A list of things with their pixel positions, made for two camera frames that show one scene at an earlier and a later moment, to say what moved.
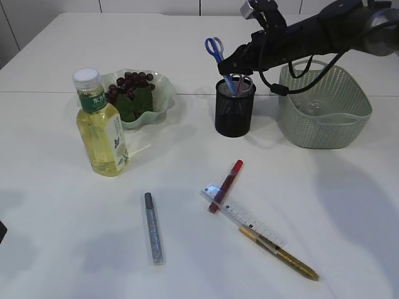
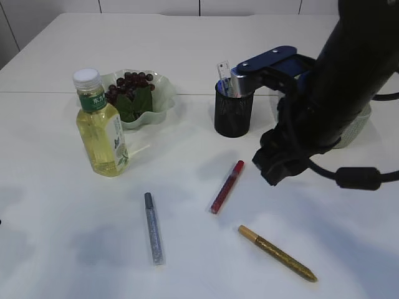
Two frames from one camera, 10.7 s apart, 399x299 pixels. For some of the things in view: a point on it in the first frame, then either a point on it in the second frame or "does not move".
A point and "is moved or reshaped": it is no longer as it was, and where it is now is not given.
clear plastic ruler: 244,216 is moved or reshaped
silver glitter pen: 155,241 does not move
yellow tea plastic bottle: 100,126 does not move
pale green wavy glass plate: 163,95 does not move
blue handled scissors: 211,48 to 222,86
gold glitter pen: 278,253 does not move
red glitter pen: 214,206 does not move
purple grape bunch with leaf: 133,94 does not move
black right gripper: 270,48 to 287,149
